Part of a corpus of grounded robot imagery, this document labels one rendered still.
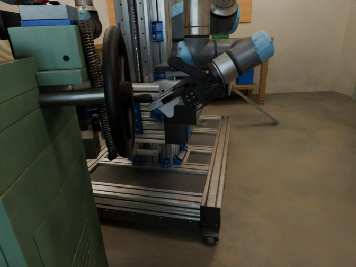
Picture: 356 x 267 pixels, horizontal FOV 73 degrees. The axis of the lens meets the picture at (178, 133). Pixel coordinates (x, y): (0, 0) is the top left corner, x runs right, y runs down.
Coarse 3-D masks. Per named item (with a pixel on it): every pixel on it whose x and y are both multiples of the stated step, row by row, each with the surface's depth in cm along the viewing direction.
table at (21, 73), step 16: (0, 64) 40; (16, 64) 45; (32, 64) 51; (0, 80) 39; (16, 80) 44; (32, 80) 50; (48, 80) 52; (64, 80) 52; (80, 80) 53; (0, 96) 39
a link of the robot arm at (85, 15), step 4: (80, 12) 104; (84, 12) 104; (88, 12) 107; (80, 16) 103; (84, 16) 104; (88, 16) 107; (88, 20) 107; (92, 20) 113; (92, 24) 111; (92, 28) 111; (92, 32) 111
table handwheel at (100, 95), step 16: (112, 32) 45; (112, 48) 42; (112, 64) 41; (128, 64) 64; (112, 80) 41; (128, 80) 66; (48, 96) 52; (64, 96) 52; (80, 96) 53; (96, 96) 53; (112, 96) 41; (128, 96) 53; (112, 112) 42; (128, 112) 67; (112, 128) 43; (128, 128) 59; (128, 144) 48
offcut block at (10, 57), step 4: (0, 40) 43; (4, 40) 43; (0, 44) 43; (4, 44) 43; (8, 44) 44; (0, 48) 43; (4, 48) 43; (8, 48) 44; (0, 52) 43; (4, 52) 44; (8, 52) 44; (0, 56) 43; (4, 56) 44; (8, 56) 44; (12, 56) 44; (0, 60) 44; (4, 60) 44; (8, 60) 44
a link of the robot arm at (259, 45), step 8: (264, 32) 60; (240, 40) 66; (248, 40) 61; (256, 40) 60; (264, 40) 60; (232, 48) 62; (240, 48) 61; (248, 48) 60; (256, 48) 60; (264, 48) 60; (272, 48) 60; (232, 56) 61; (240, 56) 60; (248, 56) 60; (256, 56) 60; (264, 56) 61; (240, 64) 61; (248, 64) 61; (256, 64) 62; (240, 72) 62
